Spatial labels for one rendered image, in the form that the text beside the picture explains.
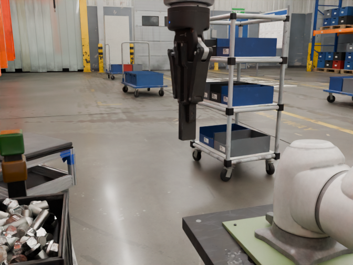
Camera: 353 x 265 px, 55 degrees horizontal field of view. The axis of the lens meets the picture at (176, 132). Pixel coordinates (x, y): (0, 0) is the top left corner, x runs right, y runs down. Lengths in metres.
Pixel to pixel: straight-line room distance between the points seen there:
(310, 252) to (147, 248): 0.77
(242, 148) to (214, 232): 1.22
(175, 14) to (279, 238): 0.60
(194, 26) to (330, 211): 0.46
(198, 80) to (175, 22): 0.10
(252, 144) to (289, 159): 1.36
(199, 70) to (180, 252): 1.00
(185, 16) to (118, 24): 11.44
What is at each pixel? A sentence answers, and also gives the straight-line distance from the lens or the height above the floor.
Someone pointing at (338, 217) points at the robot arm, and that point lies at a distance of 0.76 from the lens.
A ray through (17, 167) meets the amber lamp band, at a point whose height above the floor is 0.60.
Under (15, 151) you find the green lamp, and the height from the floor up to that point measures 0.63.
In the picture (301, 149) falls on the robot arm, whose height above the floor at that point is 0.58.
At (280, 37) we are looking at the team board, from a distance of 10.14.
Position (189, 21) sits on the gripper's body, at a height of 0.85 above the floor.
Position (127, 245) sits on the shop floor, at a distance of 1.52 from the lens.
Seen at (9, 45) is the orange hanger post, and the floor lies 0.92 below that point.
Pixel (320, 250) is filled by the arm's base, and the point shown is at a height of 0.34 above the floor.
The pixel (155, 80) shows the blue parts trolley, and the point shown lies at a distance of 5.95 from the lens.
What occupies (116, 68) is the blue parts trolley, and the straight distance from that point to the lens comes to 9.63.
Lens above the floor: 0.80
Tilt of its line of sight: 14 degrees down
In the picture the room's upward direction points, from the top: straight up
